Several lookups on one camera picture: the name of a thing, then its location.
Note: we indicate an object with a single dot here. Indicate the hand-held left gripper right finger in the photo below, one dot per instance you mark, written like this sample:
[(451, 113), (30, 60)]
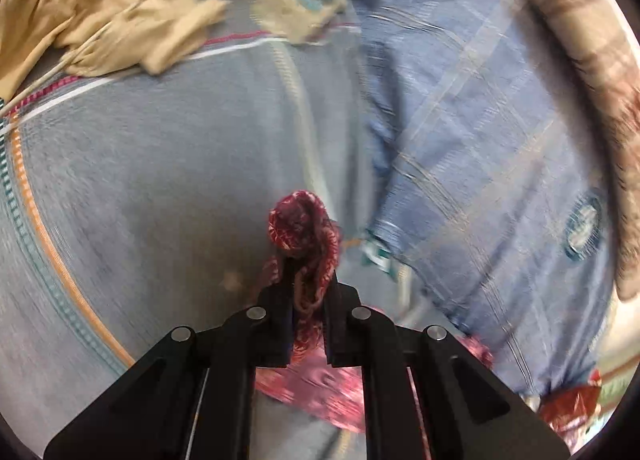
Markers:
[(343, 332)]

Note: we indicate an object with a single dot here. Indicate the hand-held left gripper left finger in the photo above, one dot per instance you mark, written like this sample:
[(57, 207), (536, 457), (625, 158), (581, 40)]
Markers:
[(274, 332)]

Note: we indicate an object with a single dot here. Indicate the red patterned cloth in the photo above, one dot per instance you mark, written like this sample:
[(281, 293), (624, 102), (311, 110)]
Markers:
[(570, 405)]

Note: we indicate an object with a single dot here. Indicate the grey striped bed sheet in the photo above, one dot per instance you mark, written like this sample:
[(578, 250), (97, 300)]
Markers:
[(160, 179)]

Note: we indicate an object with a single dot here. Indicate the blue plaid cloth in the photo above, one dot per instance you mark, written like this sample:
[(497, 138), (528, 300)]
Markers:
[(470, 139)]

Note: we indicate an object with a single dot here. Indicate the small beige teal printed cloth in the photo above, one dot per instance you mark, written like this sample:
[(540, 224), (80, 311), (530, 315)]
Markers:
[(295, 4)]

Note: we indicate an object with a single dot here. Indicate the brown plaid cloth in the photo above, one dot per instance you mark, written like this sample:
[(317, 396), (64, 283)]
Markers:
[(595, 49)]

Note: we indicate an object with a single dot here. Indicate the pink patterned small garment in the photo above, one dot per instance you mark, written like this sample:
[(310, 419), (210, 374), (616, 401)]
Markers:
[(300, 225)]

